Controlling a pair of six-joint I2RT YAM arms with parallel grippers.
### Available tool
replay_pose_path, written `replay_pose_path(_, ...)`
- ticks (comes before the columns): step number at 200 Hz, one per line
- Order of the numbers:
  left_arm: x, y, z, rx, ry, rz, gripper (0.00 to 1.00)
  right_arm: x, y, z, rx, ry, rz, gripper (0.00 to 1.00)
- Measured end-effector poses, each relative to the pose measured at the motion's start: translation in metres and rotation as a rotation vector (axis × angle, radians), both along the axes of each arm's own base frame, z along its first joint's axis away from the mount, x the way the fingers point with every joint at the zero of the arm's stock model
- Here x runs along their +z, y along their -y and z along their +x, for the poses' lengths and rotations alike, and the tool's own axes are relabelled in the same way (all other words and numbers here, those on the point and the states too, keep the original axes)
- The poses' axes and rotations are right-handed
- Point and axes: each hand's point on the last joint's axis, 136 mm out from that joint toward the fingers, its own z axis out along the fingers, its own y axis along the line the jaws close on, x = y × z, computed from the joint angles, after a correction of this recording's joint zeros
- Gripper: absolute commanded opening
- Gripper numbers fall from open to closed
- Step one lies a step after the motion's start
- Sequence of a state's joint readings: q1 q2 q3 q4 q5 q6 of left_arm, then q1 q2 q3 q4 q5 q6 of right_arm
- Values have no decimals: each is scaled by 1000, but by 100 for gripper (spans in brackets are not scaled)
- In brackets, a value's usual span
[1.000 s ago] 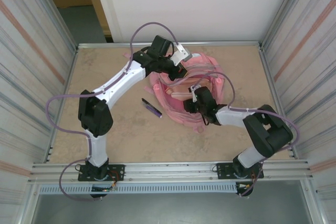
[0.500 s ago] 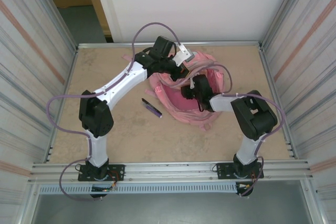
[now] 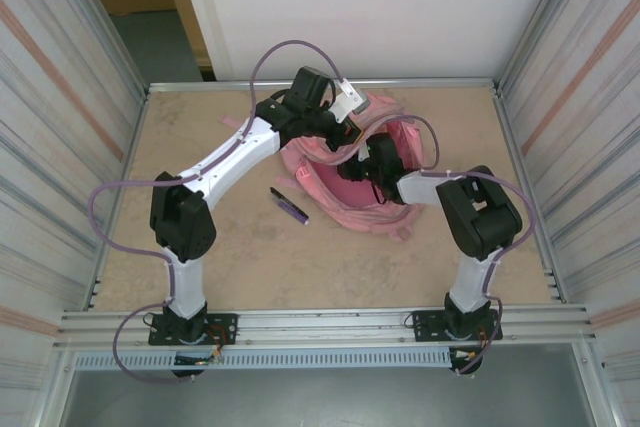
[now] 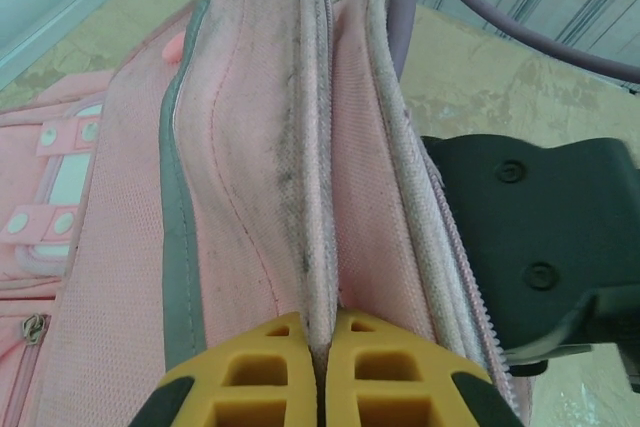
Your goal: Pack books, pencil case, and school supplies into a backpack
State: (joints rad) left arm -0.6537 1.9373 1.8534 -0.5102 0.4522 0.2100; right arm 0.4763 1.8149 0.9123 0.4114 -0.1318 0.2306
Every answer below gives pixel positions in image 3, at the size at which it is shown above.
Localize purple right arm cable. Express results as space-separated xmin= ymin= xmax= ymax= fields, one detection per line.
xmin=349 ymin=115 xmax=535 ymax=376

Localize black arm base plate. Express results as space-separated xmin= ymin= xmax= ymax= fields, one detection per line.
xmin=410 ymin=308 xmax=504 ymax=344
xmin=148 ymin=312 xmax=239 ymax=347

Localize black pen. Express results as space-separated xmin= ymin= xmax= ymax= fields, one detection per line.
xmin=269 ymin=187 xmax=307 ymax=214

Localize small green circuit board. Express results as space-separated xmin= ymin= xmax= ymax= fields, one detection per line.
xmin=173 ymin=352 xmax=224 ymax=367

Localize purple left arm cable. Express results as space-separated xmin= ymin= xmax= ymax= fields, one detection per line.
xmin=87 ymin=38 xmax=347 ymax=386

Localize wide aluminium mounting rail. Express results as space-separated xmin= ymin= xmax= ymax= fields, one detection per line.
xmin=57 ymin=302 xmax=599 ymax=351

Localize pink backpack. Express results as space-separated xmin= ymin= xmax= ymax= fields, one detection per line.
xmin=219 ymin=91 xmax=426 ymax=243

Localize slotted grey cable duct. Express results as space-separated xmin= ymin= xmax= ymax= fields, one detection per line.
xmin=73 ymin=349 xmax=454 ymax=372

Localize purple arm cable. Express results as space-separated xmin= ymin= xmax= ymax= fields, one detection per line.
xmin=87 ymin=38 xmax=347 ymax=386
xmin=349 ymin=115 xmax=535 ymax=376

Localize white door frame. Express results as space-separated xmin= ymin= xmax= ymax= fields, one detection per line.
xmin=172 ymin=0 xmax=235 ymax=82

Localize aluminium frame post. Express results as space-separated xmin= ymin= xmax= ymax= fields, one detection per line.
xmin=492 ymin=0 xmax=589 ymax=91
xmin=69 ymin=0 xmax=151 ymax=96

